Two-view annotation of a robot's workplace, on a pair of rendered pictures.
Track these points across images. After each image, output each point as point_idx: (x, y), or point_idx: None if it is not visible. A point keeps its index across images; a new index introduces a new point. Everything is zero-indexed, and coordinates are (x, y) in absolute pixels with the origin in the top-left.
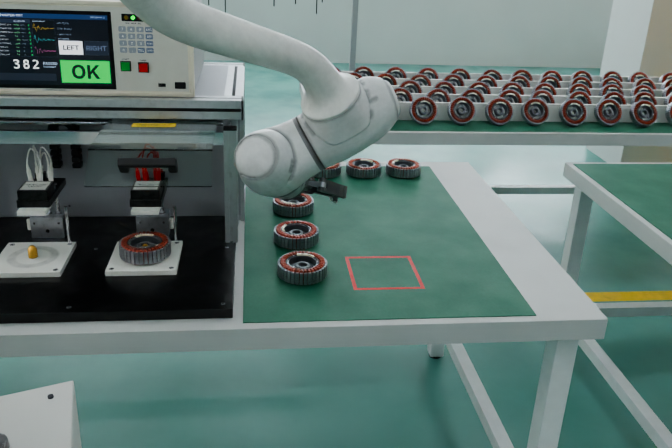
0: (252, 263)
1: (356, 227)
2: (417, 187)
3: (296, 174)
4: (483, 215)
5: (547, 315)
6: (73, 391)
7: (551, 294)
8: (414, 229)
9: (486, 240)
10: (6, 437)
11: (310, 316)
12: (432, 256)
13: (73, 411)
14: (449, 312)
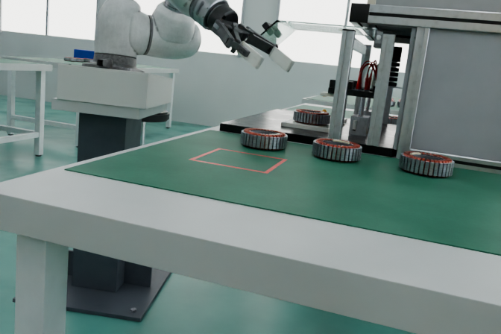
0: (297, 144)
1: (365, 177)
2: None
3: None
4: (407, 252)
5: (54, 172)
6: (142, 73)
7: (82, 188)
8: (348, 194)
9: (283, 215)
10: (125, 67)
11: (194, 136)
12: (256, 179)
13: (131, 74)
14: (134, 153)
